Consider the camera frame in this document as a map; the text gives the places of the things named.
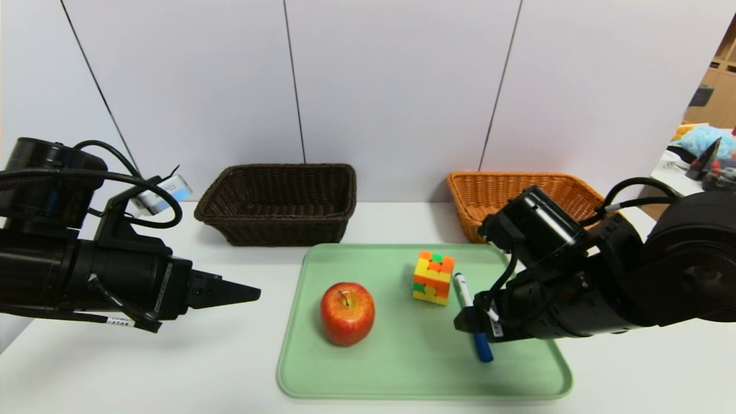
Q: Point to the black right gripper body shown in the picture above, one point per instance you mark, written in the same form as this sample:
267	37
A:
482	323

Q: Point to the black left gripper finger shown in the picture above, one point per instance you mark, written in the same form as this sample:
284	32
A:
224	292

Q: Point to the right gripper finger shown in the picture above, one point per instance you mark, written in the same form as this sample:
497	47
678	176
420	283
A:
471	322
486	302

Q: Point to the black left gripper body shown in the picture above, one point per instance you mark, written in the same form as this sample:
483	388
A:
176	289

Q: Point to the white marker with blue cap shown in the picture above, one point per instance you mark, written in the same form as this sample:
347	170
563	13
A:
482	348

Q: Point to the colourful puzzle cube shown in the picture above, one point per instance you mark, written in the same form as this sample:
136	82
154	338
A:
432	282

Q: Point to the red apple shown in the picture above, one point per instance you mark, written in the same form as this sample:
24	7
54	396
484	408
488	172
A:
347	316

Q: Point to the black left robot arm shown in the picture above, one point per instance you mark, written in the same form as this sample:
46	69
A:
34	276

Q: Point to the dark brown wicker basket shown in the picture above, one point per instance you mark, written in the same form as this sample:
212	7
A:
276	230

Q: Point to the orange wicker basket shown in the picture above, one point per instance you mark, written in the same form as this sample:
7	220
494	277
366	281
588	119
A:
483	195

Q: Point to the light green plastic tray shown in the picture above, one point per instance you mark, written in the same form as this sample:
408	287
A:
402	368

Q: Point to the small white item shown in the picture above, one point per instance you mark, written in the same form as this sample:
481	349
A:
670	161

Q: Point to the white side table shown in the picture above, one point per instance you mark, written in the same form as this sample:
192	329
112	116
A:
678	172

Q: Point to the black cone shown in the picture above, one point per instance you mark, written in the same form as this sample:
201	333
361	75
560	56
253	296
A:
702	164

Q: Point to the yellow orange toy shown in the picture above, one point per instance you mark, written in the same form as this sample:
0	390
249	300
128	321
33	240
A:
681	132

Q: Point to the black round container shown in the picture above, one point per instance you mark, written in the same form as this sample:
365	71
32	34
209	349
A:
721	179

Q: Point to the light blue plush toy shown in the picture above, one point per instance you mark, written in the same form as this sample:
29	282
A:
710	141

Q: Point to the dark grey box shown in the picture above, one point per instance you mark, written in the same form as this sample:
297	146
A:
700	96

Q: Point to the wooden cabinet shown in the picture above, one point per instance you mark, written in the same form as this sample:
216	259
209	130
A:
719	98

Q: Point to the black left camera bracket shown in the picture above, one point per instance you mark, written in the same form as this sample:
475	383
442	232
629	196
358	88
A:
123	241

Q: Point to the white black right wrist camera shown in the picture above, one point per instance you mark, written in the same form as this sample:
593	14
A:
535	224

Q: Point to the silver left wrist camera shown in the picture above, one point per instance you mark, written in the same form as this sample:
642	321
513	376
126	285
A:
155	195

